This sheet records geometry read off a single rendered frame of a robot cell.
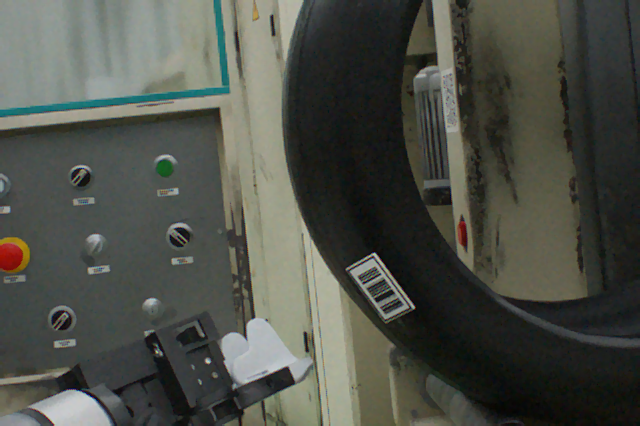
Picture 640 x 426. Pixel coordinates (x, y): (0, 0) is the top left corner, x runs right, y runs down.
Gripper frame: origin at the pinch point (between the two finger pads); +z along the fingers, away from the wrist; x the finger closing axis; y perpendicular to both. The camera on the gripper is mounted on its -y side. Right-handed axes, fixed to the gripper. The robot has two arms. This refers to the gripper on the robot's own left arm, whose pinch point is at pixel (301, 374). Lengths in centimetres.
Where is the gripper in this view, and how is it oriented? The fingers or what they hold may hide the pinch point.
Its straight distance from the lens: 106.5
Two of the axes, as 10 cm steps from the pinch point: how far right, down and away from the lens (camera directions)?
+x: -6.0, 3.8, 7.1
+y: -4.4, -8.9, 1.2
